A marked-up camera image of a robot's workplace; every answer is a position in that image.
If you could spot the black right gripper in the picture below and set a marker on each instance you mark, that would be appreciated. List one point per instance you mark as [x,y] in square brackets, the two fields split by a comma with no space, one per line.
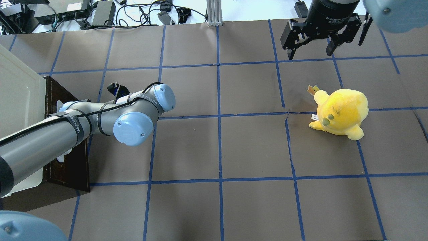
[326,15]

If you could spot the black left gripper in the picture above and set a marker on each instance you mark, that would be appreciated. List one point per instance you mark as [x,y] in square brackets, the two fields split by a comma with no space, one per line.
[117,89]

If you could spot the white drawer handle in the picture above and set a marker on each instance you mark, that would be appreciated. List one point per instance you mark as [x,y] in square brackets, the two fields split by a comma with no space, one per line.
[60,108]

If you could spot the dark wooden drawer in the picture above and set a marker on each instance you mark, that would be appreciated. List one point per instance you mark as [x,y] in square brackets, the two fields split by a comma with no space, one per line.
[73,172]

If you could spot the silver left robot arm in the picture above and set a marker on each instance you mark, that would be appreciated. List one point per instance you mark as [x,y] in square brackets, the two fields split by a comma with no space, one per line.
[130,119]

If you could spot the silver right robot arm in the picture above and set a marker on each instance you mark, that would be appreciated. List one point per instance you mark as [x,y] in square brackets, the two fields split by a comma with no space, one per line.
[394,16]

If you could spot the yellow plush dinosaur toy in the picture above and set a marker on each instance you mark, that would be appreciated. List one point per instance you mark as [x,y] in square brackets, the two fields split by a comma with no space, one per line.
[340,113]

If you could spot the white cabinet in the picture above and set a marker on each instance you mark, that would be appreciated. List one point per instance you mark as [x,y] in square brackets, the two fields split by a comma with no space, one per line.
[22,105]

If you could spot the aluminium frame post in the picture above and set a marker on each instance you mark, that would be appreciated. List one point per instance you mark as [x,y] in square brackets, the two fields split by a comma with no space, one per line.
[214,13]

